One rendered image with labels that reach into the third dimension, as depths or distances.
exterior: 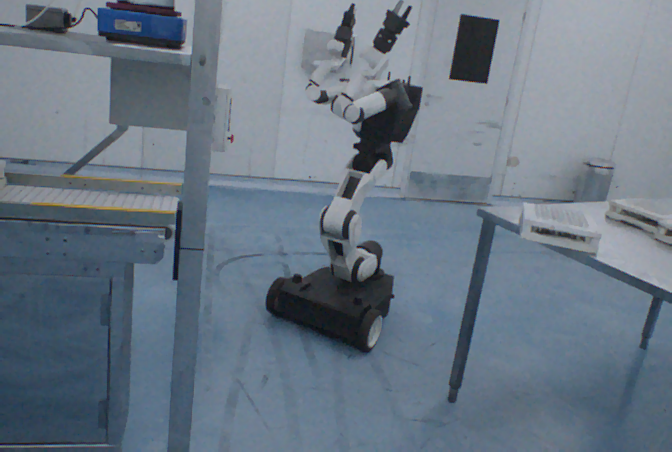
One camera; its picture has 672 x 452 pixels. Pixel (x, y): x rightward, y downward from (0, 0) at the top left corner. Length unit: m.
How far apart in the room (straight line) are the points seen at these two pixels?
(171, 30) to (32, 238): 0.62
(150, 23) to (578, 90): 5.31
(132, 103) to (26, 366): 0.77
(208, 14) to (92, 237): 0.63
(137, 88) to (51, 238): 0.45
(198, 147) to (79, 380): 0.78
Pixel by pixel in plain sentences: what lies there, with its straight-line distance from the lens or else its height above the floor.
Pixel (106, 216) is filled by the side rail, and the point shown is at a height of 0.93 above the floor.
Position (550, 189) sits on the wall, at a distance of 6.47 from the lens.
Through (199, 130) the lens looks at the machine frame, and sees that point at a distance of 1.40.
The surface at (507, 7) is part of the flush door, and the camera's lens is 5.91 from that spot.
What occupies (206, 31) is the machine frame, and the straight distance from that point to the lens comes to 1.38.
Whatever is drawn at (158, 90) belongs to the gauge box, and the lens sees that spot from 1.67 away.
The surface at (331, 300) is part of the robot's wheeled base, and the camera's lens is 2.89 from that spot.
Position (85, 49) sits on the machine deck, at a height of 1.34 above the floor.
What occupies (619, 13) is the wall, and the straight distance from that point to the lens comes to 6.55.
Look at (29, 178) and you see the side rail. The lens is 1.85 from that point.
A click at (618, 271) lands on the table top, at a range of 1.98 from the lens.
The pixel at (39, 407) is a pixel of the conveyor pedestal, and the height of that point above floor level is 0.34.
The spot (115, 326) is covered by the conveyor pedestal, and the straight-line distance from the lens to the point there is 1.72.
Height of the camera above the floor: 1.43
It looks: 15 degrees down
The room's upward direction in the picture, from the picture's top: 8 degrees clockwise
